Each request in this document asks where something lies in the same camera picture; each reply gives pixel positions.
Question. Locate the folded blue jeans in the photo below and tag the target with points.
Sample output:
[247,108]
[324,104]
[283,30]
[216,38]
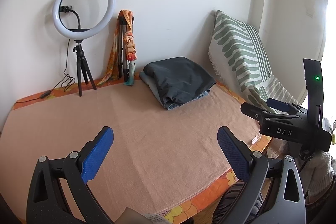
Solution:
[149,82]

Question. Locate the folded tripod with orange scarf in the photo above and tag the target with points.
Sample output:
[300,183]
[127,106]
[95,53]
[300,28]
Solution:
[113,61]

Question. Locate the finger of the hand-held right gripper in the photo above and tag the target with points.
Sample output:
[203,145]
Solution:
[277,104]
[256,112]

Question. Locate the black pants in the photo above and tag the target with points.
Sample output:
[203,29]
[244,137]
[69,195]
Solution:
[178,77]

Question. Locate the silver folded tripod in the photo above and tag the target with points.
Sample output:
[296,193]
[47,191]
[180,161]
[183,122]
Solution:
[121,40]

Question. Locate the person's right hand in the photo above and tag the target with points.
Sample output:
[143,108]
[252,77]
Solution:
[321,169]

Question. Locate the person's striped trousers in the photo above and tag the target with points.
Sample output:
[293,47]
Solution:
[225,203]

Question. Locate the peach blanket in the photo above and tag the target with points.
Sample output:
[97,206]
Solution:
[157,140]

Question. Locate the black mini tripod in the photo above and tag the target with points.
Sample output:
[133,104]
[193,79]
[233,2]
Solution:
[79,61]

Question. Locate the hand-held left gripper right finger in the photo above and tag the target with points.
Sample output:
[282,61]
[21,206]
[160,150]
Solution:
[233,153]

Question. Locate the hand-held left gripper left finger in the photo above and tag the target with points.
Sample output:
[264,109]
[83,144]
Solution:
[98,153]

